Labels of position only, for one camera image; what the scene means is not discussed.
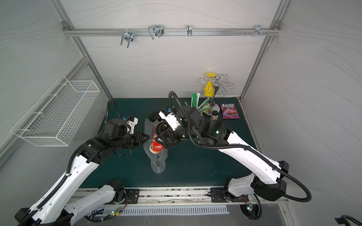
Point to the pink snack packet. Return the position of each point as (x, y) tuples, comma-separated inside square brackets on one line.
[(229, 111)]

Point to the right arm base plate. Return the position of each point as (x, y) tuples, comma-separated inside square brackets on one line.
[(218, 194)]

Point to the clear plastic carrier bag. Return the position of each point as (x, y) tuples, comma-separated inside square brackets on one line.
[(157, 161)]

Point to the metal u-bolt hook middle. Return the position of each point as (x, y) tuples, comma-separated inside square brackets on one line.
[(156, 31)]

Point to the yellow hanging cup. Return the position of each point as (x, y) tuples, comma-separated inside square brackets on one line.
[(209, 90)]

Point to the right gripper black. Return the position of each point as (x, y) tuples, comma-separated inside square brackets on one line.
[(170, 135)]

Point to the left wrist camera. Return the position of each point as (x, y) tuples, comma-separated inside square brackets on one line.
[(132, 122)]

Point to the small metal clip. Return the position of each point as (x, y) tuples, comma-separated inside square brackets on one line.
[(189, 30)]

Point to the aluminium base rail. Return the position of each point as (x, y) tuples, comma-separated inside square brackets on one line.
[(165, 196)]

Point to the small brown bottle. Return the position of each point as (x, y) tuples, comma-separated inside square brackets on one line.
[(214, 115)]

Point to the metal bracket hook right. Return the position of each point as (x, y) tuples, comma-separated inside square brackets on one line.
[(258, 32)]

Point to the metal u-bolt hook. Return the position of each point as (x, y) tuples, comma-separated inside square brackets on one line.
[(156, 31), (128, 38)]

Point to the horizontal aluminium rail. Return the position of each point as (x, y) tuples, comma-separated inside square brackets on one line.
[(169, 32)]

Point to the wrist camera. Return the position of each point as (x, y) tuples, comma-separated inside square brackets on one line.
[(171, 119), (132, 122)]

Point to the white slotted cable duct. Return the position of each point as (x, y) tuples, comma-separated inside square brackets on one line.
[(186, 210)]

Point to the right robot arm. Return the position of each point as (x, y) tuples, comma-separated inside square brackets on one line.
[(269, 179)]

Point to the red paper cup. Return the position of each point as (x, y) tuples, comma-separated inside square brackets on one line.
[(155, 117), (155, 147)]

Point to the metal spiral cup stand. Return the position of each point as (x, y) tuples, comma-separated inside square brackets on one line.
[(221, 86)]

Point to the white wire basket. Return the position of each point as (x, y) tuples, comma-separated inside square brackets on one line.
[(56, 117)]

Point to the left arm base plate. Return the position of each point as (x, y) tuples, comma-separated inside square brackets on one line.
[(125, 196)]

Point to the green straws bundle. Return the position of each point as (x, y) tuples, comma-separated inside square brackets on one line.
[(202, 105)]

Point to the metal u-bolt hook left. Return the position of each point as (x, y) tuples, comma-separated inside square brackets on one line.
[(128, 38)]

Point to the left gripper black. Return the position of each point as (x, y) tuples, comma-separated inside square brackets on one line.
[(138, 138)]

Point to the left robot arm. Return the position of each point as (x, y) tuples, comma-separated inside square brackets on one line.
[(54, 208)]

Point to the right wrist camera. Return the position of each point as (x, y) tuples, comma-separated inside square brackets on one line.
[(171, 119)]

